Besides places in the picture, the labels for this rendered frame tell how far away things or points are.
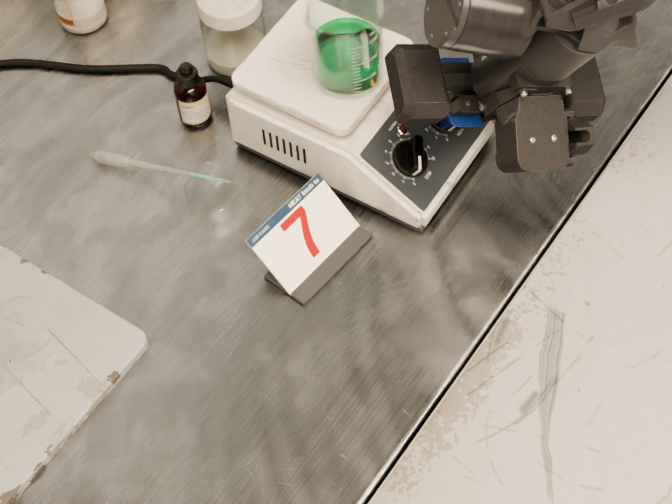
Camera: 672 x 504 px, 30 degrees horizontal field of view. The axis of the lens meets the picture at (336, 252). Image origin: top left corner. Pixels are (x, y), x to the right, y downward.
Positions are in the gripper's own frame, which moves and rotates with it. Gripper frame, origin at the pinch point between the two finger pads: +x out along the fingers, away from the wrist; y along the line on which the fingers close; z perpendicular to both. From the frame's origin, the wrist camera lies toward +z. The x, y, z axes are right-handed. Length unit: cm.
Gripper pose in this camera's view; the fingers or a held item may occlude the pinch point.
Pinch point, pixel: (467, 108)
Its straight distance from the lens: 105.8
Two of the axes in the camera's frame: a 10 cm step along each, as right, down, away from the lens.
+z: 1.7, 9.6, -2.4
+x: -3.9, 2.8, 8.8
